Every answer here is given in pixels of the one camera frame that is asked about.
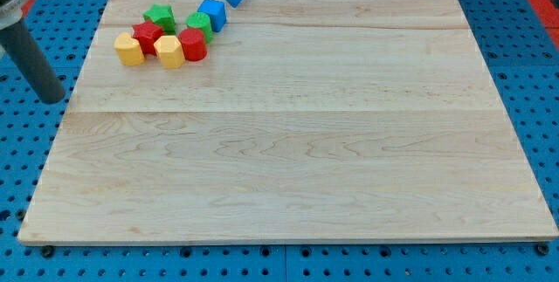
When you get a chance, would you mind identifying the red star block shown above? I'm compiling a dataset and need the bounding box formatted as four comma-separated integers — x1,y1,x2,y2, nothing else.
132,20,164,56

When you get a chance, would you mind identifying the blue cube block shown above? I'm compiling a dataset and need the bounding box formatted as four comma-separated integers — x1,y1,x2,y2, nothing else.
197,0,227,32

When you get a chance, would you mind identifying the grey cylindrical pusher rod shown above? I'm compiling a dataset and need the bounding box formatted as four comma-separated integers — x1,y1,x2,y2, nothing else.
1,19,66,104

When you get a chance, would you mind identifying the green cylinder block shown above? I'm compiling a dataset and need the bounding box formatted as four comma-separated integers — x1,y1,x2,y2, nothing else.
186,11,213,44

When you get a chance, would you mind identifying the red cylinder block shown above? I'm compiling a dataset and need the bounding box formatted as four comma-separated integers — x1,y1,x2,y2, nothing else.
178,28,208,62

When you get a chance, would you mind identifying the green star block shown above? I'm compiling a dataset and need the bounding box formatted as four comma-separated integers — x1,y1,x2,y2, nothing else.
142,3,176,35

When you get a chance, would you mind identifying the wooden board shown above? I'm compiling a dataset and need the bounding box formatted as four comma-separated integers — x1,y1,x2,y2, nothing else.
17,0,558,246

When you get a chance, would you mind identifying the yellow heart block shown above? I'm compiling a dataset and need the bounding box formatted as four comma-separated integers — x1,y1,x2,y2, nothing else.
114,32,145,66

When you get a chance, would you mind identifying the yellow hexagon block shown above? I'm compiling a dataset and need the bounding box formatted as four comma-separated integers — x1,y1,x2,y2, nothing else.
154,35,185,69

